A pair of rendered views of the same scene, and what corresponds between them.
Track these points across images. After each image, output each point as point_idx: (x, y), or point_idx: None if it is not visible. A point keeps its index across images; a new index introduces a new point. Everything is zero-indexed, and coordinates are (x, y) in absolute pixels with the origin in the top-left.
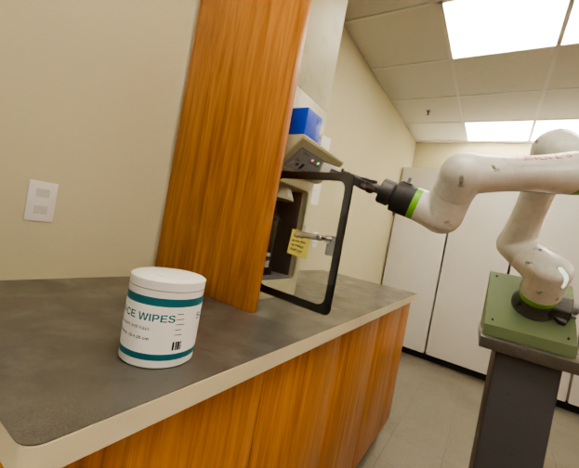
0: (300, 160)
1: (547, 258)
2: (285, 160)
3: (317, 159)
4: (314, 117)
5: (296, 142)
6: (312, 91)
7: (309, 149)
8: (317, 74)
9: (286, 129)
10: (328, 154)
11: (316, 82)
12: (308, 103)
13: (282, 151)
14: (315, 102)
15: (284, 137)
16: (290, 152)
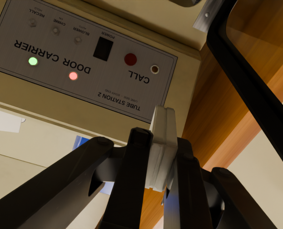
0: (126, 76)
1: None
2: (180, 74)
3: (53, 82)
4: (108, 186)
5: (181, 137)
6: (20, 170)
7: (121, 121)
8: (9, 191)
9: (217, 161)
10: (11, 105)
11: (9, 182)
12: (35, 153)
13: (253, 123)
14: (3, 154)
15: (230, 148)
16: (183, 102)
